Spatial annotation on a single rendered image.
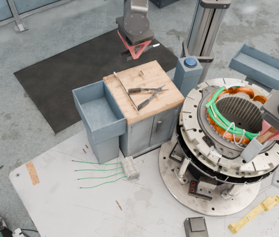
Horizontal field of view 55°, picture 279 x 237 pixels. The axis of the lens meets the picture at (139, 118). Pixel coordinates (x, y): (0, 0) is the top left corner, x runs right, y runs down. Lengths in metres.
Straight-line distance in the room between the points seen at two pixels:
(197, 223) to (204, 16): 0.73
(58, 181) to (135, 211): 0.29
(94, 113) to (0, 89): 1.63
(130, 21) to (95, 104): 0.40
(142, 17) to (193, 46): 0.61
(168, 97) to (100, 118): 0.23
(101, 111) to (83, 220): 0.37
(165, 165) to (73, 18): 2.26
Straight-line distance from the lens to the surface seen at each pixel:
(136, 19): 0.60
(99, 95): 0.93
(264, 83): 1.06
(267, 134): 0.66
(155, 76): 0.90
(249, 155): 0.73
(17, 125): 2.18
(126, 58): 0.77
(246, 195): 1.06
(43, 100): 2.25
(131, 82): 0.88
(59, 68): 2.46
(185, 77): 1.01
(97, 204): 0.98
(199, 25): 1.12
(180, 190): 0.99
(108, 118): 0.88
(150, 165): 1.03
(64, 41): 2.74
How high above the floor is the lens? 1.71
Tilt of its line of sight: 55 degrees down
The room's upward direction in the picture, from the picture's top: 5 degrees clockwise
